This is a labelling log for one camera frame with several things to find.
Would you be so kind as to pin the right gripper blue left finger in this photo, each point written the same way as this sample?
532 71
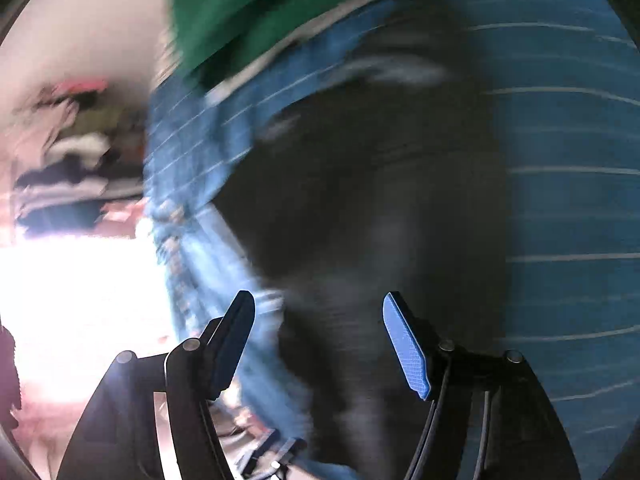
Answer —
228 342

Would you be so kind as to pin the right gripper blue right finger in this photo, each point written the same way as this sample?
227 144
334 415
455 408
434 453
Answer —
402 329

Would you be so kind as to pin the pile of folded clothes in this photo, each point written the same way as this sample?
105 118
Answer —
72 164

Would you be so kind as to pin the black leather jacket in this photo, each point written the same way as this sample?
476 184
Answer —
389 178

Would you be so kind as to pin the blue striped bed sheet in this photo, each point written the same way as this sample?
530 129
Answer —
564 79

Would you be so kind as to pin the green grey garment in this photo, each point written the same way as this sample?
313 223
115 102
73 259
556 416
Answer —
223 43

